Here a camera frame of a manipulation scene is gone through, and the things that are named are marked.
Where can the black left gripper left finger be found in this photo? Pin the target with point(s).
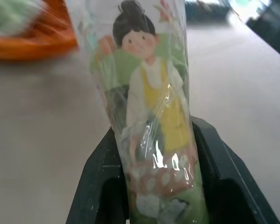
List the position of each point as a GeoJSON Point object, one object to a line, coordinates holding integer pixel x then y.
{"type": "Point", "coordinates": [96, 177]}

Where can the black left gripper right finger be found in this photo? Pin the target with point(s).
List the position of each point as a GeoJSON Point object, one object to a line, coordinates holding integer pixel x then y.
{"type": "Point", "coordinates": [233, 177]}

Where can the cartoon girl tissue pack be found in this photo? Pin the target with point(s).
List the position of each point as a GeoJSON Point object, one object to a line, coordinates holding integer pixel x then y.
{"type": "Point", "coordinates": [151, 98]}

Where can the dark object at table edge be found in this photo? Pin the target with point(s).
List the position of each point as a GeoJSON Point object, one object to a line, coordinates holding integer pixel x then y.
{"type": "Point", "coordinates": [269, 32]}

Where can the orange snack bag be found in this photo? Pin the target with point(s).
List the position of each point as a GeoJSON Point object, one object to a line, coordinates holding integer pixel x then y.
{"type": "Point", "coordinates": [30, 30]}

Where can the dark blue crate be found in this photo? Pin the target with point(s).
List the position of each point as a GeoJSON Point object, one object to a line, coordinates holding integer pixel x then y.
{"type": "Point", "coordinates": [206, 11]}

